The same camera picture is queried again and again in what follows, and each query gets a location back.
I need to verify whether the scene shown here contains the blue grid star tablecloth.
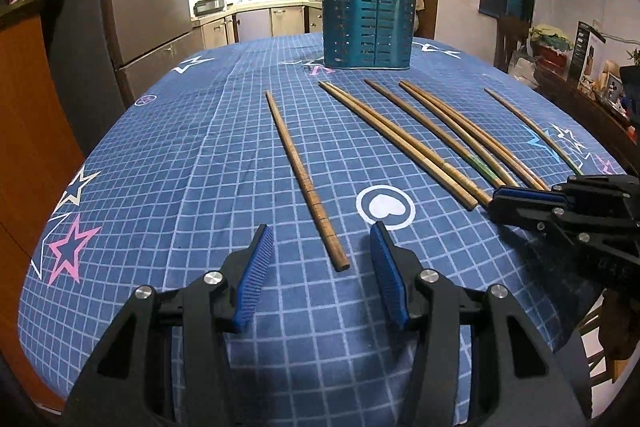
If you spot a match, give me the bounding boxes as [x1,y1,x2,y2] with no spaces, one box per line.
[17,32,632,427]

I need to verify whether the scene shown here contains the white bag on chair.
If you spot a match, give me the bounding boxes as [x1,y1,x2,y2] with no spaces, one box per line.
[509,51,539,84]

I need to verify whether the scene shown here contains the steel refrigerator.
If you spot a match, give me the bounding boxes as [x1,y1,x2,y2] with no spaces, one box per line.
[99,0,207,106]

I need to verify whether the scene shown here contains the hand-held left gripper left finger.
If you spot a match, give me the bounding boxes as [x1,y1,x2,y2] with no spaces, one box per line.
[62,224,276,427]

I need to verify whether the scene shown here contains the blue slotted metal utensil holder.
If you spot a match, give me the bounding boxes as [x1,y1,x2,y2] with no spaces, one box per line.
[321,0,418,70]

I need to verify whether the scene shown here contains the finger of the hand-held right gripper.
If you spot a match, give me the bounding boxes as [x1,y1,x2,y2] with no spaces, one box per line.
[494,175,640,210]
[487,198,573,239]

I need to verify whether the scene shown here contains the dark wooden chair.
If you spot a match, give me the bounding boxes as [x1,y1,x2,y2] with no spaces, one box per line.
[494,14,532,74]

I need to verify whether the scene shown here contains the dark wooden sideboard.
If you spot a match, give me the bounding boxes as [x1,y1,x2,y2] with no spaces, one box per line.
[530,64,640,160]

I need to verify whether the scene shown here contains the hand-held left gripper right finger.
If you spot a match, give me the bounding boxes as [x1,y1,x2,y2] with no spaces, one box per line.
[369,221,588,427]

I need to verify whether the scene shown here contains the orange wooden cabinet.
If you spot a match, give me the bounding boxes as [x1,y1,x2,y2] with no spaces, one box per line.
[0,0,87,410]

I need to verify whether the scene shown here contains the countertop grey appliance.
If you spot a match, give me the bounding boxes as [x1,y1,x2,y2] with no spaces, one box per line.
[192,0,227,17]

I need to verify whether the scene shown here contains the black appliance box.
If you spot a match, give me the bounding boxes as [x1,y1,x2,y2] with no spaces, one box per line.
[569,21,607,84]

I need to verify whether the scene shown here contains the kitchen base cabinets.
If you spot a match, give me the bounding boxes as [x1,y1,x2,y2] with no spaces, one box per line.
[192,3,326,52]

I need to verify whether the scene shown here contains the wooden stool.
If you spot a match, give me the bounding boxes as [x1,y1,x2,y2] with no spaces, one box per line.
[578,302,626,388]

